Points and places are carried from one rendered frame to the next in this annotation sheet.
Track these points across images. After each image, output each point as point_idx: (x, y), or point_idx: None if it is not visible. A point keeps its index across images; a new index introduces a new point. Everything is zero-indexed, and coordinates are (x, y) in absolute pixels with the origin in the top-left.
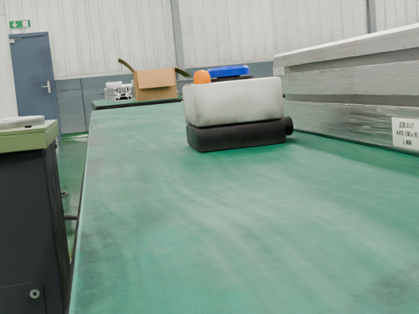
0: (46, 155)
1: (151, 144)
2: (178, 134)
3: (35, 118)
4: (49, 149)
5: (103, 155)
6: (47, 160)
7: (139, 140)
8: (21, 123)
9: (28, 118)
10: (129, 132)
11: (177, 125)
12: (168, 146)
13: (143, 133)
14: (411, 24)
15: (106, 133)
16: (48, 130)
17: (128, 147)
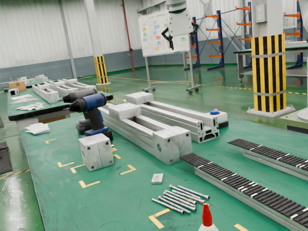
0: (290, 128)
1: (242, 126)
2: (250, 132)
3: (301, 118)
4: (299, 129)
5: (241, 121)
6: (292, 130)
7: (255, 128)
8: (298, 117)
9: (302, 117)
10: (288, 136)
11: (282, 144)
12: (233, 125)
13: (275, 134)
14: (176, 107)
15: (299, 135)
16: (288, 121)
17: (244, 124)
